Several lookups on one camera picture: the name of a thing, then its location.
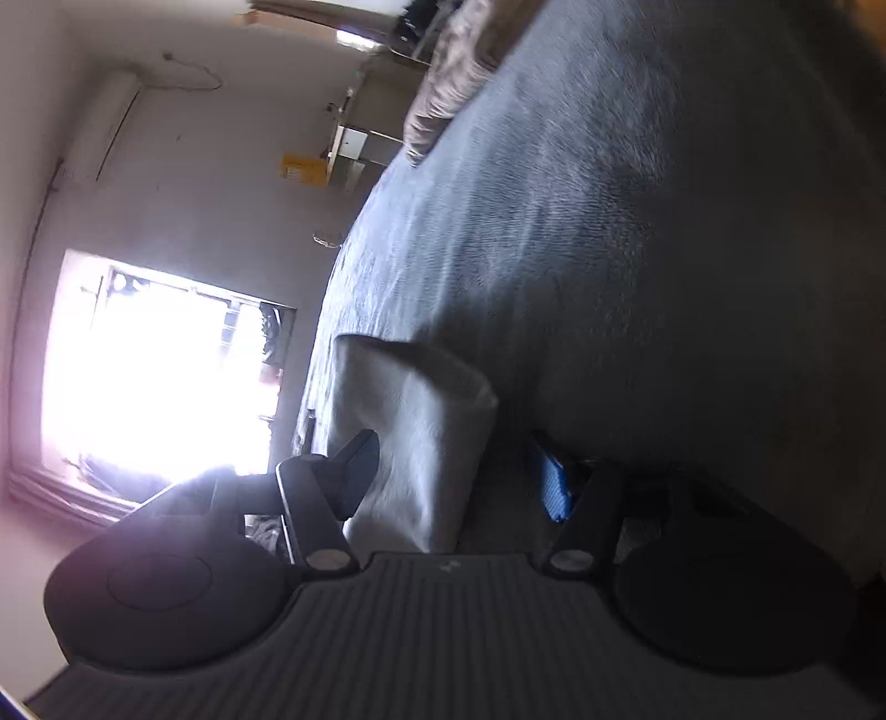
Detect yellow box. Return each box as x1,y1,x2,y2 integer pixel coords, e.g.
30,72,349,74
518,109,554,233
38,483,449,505
280,152,327,186

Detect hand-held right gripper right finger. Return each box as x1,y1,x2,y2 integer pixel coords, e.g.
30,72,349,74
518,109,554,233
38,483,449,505
529,429,700,579

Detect folded beige clothes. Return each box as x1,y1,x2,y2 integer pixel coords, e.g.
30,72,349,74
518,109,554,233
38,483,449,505
403,0,522,168

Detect white air conditioner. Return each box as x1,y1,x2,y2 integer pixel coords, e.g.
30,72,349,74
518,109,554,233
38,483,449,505
64,68,144,186

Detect bright window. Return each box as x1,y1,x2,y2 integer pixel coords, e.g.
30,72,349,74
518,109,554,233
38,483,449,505
40,248,298,489

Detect air conditioner power cord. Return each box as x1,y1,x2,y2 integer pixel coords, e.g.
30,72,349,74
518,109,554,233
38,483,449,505
161,50,224,92

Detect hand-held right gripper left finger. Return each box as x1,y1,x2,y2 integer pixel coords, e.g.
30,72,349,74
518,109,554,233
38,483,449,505
142,428,382,577

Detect light desk with drawers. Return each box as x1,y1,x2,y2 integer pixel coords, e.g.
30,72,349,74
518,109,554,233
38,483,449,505
324,61,418,193

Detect grey hoodie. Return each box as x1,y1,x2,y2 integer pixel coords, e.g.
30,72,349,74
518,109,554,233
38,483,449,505
331,333,501,555

